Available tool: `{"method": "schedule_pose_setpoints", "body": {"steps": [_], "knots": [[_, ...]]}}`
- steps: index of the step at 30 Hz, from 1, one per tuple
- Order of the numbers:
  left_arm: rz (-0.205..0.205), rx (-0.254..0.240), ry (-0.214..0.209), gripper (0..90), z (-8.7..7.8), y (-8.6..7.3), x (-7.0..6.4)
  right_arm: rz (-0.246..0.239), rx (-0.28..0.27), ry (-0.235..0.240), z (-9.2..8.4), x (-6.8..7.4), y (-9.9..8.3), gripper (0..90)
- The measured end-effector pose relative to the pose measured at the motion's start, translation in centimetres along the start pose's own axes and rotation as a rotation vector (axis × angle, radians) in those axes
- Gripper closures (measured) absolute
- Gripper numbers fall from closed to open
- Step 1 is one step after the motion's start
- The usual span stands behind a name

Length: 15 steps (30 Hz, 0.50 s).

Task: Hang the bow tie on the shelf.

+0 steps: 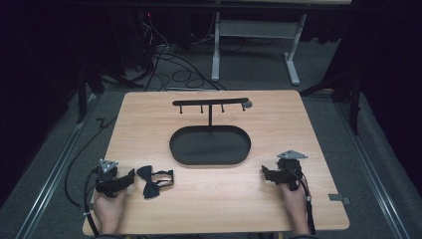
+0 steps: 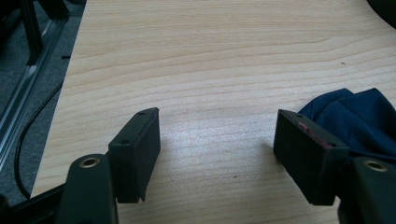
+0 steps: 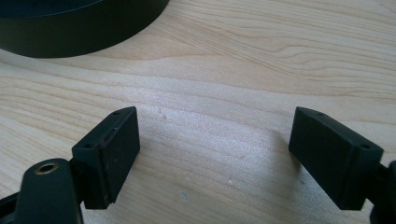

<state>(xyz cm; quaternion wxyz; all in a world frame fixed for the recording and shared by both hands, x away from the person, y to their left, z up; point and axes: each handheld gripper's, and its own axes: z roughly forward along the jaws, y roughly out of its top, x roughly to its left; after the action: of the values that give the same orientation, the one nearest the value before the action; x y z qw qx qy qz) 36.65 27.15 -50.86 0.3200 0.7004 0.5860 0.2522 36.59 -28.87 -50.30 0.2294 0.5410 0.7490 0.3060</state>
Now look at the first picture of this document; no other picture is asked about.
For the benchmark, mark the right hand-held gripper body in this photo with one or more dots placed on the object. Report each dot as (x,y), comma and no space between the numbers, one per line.
(290,172)

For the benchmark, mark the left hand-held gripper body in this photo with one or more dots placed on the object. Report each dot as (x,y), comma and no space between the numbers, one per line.
(106,179)

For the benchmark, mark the dark blue bow tie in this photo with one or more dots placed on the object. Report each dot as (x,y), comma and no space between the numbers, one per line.
(150,181)

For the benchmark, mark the black hanger stand with tray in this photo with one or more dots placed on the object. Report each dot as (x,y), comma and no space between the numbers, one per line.
(210,144)

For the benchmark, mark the person's left hand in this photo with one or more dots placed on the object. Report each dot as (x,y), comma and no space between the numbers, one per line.
(108,212)

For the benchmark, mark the person's right hand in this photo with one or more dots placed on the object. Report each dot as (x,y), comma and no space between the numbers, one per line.
(295,207)

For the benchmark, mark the grey tape piece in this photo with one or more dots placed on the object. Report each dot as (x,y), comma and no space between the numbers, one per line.
(339,198)

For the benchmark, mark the small grey round disc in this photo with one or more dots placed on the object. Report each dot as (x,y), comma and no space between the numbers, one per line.
(248,104)

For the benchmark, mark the dark metal stand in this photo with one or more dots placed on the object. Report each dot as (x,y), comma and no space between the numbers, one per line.
(351,96)
(87,83)

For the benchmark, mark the silver floor rail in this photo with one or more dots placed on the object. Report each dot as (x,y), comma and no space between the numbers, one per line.
(371,172)
(56,166)

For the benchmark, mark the white metal desk frame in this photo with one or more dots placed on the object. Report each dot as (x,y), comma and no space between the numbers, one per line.
(257,30)

